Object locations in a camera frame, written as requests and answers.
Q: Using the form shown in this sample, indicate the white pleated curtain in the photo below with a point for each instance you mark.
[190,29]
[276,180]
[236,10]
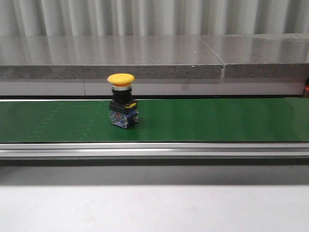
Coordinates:
[152,17]

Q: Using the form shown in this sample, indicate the green conveyor belt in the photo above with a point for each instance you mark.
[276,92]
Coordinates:
[257,131]

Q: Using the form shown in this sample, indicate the red plastic tray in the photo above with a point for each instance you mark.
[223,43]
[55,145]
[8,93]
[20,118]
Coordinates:
[306,89]

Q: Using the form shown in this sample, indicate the grey stone counter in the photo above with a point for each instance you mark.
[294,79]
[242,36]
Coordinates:
[177,65]

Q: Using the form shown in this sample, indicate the yellow push button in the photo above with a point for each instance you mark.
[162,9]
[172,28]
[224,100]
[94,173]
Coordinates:
[123,108]

